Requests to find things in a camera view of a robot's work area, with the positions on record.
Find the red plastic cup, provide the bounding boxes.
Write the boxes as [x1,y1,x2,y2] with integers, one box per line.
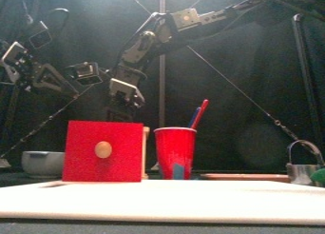
[151,127,198,181]

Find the blue plastic utensil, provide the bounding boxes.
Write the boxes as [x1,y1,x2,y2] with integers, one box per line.
[186,107,203,129]

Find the red and blue pens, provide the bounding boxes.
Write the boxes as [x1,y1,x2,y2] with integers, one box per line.
[189,99,210,130]

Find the pale blue bowl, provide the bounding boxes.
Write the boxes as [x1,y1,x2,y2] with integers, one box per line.
[20,150,66,179]

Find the vertical frame pole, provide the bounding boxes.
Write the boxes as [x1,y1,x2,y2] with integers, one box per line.
[158,0,166,128]

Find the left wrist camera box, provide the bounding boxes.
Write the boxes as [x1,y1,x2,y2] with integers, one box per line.
[24,20,54,50]

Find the black metal frame post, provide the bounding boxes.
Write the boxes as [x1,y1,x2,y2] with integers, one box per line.
[290,12,319,150]

